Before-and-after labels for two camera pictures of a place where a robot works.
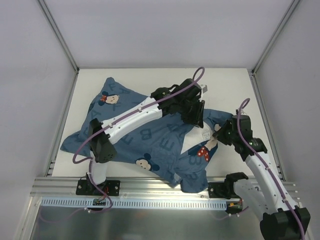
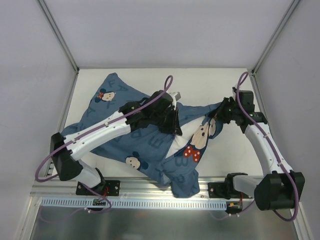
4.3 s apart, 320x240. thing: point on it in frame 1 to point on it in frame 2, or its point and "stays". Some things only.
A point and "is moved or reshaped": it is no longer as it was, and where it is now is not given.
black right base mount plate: x=222 y=190 stays
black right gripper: x=225 y=132 to x=223 y=110
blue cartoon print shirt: x=156 y=144 is moved or reshaped
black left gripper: x=196 y=111 to x=172 y=121
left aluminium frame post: x=59 y=35 stays
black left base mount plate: x=111 y=187 stays
